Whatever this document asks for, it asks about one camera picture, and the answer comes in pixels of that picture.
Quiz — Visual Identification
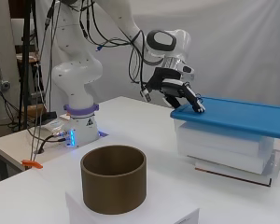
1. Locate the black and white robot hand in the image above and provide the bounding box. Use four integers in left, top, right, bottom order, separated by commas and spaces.
146, 63, 206, 114

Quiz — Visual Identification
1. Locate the blue plastic box lid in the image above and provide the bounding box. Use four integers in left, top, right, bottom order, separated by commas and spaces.
170, 95, 280, 141

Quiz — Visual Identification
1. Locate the thick white book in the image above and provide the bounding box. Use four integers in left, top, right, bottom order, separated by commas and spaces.
176, 141, 275, 175
176, 121, 266, 159

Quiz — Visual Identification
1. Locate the white hanging sheet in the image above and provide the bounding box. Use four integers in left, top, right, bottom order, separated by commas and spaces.
34, 0, 280, 125

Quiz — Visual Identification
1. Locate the thin book with dark edge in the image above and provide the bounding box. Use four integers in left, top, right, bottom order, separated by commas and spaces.
194, 160, 273, 188

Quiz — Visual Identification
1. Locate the brown round tub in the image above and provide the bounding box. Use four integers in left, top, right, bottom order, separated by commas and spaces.
79, 144, 148, 216

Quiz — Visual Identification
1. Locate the clear plastic box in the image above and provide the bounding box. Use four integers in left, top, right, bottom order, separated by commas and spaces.
173, 119, 280, 188

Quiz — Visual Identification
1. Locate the black tripod stand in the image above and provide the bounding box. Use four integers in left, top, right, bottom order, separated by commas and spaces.
16, 0, 45, 132

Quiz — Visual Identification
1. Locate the orange clamp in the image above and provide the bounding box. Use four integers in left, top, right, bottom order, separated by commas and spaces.
21, 159, 44, 170

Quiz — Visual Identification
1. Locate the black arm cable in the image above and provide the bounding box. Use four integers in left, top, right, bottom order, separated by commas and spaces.
127, 29, 147, 86

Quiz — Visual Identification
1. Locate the grey wall socket box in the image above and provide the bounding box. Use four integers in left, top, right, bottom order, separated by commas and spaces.
0, 79, 11, 92

